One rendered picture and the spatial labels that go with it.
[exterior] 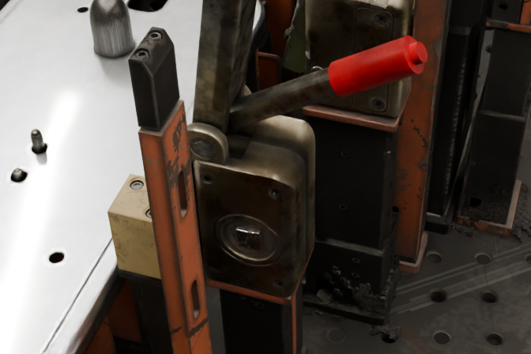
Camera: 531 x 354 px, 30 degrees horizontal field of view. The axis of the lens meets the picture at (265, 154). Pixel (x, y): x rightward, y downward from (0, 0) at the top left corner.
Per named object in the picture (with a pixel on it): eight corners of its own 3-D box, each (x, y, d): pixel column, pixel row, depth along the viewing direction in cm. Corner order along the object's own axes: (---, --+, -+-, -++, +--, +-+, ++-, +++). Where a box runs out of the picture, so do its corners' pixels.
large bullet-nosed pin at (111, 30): (107, 46, 82) (96, -21, 77) (142, 53, 81) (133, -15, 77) (91, 69, 80) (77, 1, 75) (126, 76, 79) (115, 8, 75)
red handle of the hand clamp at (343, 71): (209, 90, 64) (420, 14, 55) (228, 115, 65) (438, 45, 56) (185, 132, 62) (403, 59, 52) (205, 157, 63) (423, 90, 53)
